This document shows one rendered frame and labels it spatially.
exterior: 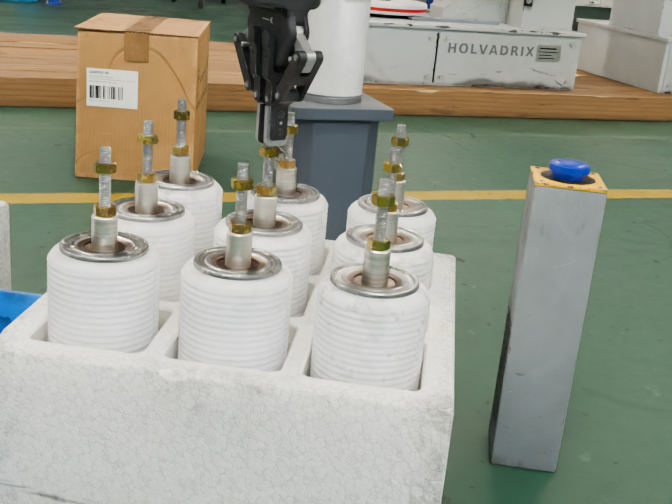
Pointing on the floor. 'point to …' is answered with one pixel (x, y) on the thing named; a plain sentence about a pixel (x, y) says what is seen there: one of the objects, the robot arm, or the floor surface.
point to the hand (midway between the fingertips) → (271, 123)
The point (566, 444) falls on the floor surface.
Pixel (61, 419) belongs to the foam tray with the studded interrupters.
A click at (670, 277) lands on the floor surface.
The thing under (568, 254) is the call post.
